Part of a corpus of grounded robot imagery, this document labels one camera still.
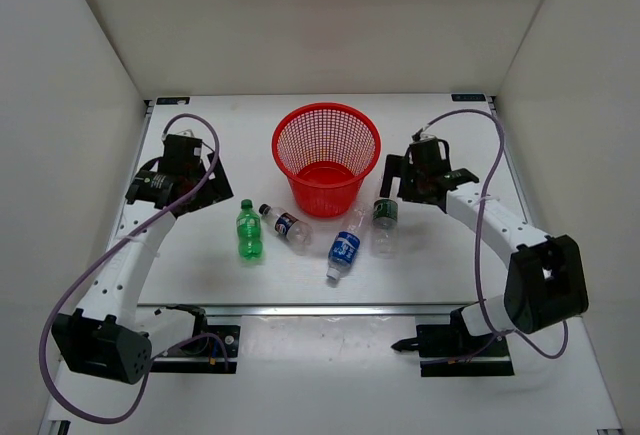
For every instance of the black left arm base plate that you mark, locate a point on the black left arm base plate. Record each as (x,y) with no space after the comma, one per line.
(207,356)

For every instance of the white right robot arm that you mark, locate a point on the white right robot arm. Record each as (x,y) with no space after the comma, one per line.
(545,282)

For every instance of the green plastic soda bottle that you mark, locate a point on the green plastic soda bottle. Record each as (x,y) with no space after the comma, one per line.
(249,233)

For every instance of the aluminium front table rail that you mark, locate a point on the aluminium front table rail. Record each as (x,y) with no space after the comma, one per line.
(329,310)

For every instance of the clear blue-label water bottle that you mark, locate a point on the clear blue-label water bottle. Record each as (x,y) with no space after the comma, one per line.
(347,242)

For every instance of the blue sticker left corner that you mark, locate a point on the blue sticker left corner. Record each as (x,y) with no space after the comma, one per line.
(172,101)

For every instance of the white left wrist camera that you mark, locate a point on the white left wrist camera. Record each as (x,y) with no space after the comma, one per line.
(187,133)

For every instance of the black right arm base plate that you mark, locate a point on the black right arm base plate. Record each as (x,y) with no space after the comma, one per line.
(447,350)

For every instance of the red mesh plastic bin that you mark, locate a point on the red mesh plastic bin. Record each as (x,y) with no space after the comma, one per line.
(325,150)

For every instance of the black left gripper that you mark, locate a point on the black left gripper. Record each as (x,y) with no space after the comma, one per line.
(216,189)

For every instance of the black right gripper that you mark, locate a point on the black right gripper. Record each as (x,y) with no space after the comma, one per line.
(403,167)

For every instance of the blue sticker right corner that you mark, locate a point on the blue sticker right corner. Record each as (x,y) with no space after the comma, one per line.
(468,97)

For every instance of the clear Pepsi-label plastic bottle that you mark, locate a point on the clear Pepsi-label plastic bottle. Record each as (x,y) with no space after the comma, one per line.
(286,225)

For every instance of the clear green-label water bottle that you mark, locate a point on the clear green-label water bottle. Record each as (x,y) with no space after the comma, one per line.
(384,227)

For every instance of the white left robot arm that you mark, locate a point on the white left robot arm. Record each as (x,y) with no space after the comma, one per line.
(103,337)

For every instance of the blue sticker corner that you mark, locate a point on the blue sticker corner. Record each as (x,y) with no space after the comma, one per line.
(172,101)
(468,97)

